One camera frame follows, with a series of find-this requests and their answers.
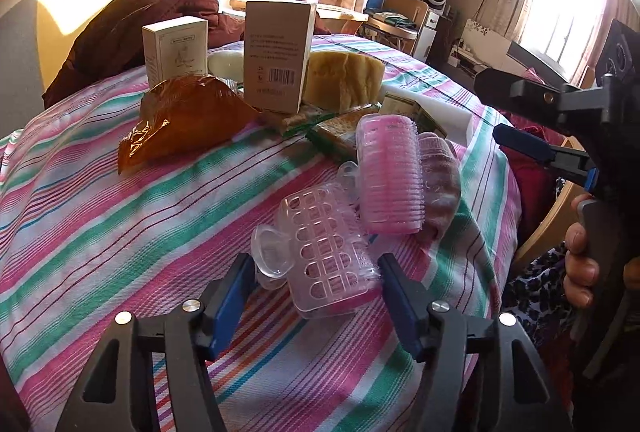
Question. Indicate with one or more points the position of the white fan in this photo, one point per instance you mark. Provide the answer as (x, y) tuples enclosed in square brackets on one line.
[(436, 0)]

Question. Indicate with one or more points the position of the green and white box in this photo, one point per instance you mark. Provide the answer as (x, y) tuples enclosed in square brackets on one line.
[(400, 104)]

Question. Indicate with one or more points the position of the white soap bar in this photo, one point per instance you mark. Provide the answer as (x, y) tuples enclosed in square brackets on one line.
[(225, 64)]

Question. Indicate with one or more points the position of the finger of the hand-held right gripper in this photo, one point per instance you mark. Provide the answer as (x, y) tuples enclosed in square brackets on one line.
[(525, 142), (520, 94)]

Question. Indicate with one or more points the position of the tall white box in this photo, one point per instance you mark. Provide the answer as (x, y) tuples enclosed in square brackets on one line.
[(275, 51)]

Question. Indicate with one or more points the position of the green cracker packet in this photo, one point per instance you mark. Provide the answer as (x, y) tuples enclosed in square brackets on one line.
[(335, 136), (300, 119)]

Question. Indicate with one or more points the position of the pink knit cloth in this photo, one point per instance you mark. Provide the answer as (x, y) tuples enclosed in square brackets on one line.
[(440, 182)]

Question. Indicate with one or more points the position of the maroon quilted jacket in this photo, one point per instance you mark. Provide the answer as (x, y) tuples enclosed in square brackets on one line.
[(115, 31)]

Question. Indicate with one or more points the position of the curved wooden chair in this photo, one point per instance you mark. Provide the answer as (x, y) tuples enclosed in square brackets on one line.
[(542, 232)]

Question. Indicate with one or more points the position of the orange plastic bag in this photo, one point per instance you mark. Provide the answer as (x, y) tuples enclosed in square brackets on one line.
[(195, 116)]

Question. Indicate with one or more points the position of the white foam block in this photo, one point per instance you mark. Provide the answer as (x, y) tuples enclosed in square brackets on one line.
[(450, 111)]

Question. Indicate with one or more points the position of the white cabinet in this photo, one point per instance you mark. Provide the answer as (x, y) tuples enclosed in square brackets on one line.
[(426, 34)]

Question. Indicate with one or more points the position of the person's right hand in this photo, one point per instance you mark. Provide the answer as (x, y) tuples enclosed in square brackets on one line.
[(579, 274)]

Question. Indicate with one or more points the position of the pink hair roller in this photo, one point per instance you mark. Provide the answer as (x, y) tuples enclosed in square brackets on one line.
[(390, 177)]

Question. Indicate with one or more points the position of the small white box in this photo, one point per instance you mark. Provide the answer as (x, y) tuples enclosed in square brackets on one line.
[(172, 46)]

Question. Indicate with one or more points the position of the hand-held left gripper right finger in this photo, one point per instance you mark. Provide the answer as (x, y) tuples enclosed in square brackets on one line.
[(400, 307)]

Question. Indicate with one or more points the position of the leopard print cloth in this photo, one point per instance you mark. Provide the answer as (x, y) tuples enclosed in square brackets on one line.
[(540, 297)]

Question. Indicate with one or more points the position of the grey foam panel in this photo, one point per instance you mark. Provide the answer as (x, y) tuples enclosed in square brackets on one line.
[(17, 61)]

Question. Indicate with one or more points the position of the yellow-brown sponge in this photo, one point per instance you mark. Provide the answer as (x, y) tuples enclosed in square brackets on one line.
[(345, 79)]

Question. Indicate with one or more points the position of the red cloth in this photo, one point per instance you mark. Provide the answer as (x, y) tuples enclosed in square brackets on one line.
[(530, 171)]

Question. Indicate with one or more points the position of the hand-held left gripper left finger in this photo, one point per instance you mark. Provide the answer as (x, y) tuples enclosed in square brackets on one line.
[(230, 299)]

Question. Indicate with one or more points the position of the striped cloth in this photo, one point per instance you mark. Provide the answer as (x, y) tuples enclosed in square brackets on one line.
[(125, 222)]

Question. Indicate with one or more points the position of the clear plastic hair roller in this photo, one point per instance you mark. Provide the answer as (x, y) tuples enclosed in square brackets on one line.
[(325, 252)]

